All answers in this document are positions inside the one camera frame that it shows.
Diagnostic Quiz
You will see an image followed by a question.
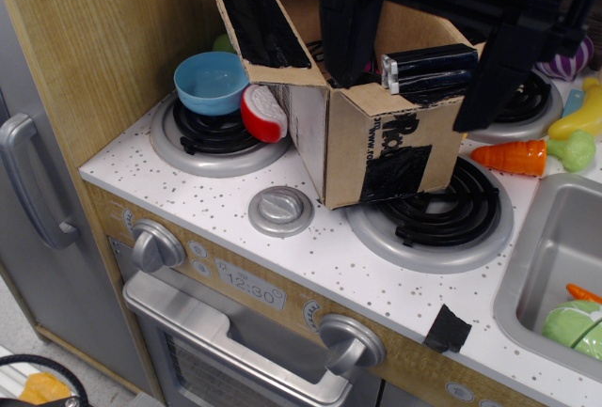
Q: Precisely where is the front right stove burner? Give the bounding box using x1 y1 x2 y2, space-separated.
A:
345 157 514 274

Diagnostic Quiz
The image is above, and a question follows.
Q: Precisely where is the orange object in black ring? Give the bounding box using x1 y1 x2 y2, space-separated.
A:
1 354 89 406

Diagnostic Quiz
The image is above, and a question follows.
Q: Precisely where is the cardboard box with black tape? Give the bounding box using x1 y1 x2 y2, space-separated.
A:
215 0 462 209

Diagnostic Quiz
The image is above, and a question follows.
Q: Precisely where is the green toy behind box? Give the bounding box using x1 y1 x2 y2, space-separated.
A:
212 33 237 55

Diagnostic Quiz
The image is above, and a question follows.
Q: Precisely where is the silver oven door handle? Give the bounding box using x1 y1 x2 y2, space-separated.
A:
123 272 353 406

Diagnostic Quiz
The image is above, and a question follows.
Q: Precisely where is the green toy broccoli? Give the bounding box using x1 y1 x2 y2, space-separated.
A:
547 130 596 172

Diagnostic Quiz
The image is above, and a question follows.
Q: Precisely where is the oven clock display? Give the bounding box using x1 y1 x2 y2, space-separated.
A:
215 258 287 311

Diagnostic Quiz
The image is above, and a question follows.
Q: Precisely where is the grey fridge door handle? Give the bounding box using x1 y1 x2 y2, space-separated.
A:
1 113 79 250

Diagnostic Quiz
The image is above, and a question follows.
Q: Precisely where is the back left stove burner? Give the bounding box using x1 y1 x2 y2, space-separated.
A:
150 94 291 178

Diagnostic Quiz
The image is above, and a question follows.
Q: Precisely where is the silver oven knob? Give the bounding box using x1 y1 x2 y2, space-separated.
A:
319 314 386 375
132 219 186 273

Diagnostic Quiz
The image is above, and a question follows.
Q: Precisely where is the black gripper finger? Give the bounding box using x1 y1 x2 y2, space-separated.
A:
319 0 383 88
453 20 550 133

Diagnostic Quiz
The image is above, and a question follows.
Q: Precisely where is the blue plastic bowl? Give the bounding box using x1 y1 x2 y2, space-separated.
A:
173 52 249 117

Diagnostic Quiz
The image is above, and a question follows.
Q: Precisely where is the yellow toy banana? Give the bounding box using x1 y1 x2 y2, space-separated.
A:
548 77 601 140

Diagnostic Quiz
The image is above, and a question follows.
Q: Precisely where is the small orange toy in sink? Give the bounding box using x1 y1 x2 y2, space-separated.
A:
565 284 602 304

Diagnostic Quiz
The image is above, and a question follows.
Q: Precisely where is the purple white striped toy onion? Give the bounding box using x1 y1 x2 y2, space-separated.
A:
535 36 594 81

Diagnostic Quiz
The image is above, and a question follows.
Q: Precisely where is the orange toy carrot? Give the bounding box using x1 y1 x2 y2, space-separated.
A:
470 140 547 177

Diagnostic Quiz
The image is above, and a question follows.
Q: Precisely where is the left silver oven knob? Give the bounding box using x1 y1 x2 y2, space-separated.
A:
132 219 186 273

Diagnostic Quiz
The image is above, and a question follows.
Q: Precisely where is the right silver oven knob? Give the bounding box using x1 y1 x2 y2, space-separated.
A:
319 314 386 375

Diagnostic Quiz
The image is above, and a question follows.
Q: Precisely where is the silver toy sink basin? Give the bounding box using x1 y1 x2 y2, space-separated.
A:
493 174 601 382

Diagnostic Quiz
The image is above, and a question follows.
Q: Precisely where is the red white toy cheese wedge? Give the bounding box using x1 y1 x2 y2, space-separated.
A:
241 85 288 144

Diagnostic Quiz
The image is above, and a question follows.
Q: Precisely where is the grey round countertop knob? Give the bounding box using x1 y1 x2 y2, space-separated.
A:
247 186 314 238

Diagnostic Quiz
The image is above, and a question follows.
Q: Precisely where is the blue toy knife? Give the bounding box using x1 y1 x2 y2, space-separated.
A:
562 89 584 117

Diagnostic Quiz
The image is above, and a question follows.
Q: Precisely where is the black tape piece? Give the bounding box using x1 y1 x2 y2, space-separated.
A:
422 305 472 353

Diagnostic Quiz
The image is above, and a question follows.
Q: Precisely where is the green toy cabbage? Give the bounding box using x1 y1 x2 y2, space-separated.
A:
542 300 601 360

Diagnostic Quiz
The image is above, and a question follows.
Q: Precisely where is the stove burner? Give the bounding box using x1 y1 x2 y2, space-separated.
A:
467 70 563 144
150 94 291 178
345 157 514 274

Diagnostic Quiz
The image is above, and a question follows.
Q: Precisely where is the back right stove burner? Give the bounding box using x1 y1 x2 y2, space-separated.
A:
467 70 563 144

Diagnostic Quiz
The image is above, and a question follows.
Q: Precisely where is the grey toy fridge door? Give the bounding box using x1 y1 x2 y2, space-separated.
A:
1 8 160 396

